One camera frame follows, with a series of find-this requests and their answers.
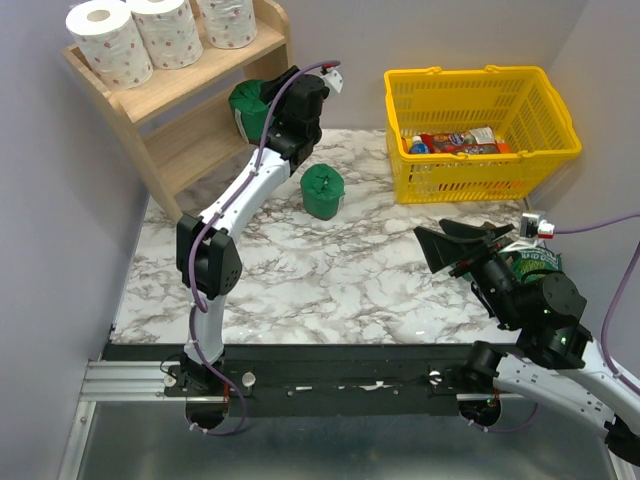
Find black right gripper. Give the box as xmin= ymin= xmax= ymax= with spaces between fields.
xmin=414 ymin=217 xmax=525 ymax=328

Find green brown paper roll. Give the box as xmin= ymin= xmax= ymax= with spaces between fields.
xmin=228 ymin=79 xmax=270 ymax=145

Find green toilet paper roll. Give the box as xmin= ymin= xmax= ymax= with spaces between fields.
xmin=300 ymin=164 xmax=345 ymax=220

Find white floral toilet paper roll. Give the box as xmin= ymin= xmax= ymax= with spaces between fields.
xmin=197 ymin=0 xmax=257 ymax=49
xmin=126 ymin=0 xmax=204 ymax=70
xmin=65 ymin=1 xmax=153 ymax=90

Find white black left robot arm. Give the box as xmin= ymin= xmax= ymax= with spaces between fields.
xmin=176 ymin=61 xmax=338 ymax=395

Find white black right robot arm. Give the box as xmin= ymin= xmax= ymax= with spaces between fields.
xmin=414 ymin=219 xmax=639 ymax=465

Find light wooden two-tier shelf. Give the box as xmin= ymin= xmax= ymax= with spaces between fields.
xmin=62 ymin=1 xmax=292 ymax=221

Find green chips bag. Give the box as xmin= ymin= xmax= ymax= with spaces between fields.
xmin=500 ymin=240 xmax=563 ymax=283

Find red snack packet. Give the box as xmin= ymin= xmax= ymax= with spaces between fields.
xmin=420 ymin=127 xmax=498 ymax=155

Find orange snack packet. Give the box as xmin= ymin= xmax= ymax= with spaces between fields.
xmin=495 ymin=141 xmax=511 ymax=154

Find yellow plastic shopping basket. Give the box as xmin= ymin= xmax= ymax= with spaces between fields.
xmin=384 ymin=65 xmax=582 ymax=204

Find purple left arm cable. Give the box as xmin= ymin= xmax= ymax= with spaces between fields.
xmin=179 ymin=59 xmax=341 ymax=437

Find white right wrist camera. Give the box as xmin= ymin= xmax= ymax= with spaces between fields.
xmin=500 ymin=211 xmax=555 ymax=253

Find aluminium rail extrusion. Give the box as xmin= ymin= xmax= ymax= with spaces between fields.
xmin=81 ymin=360 xmax=181 ymax=401

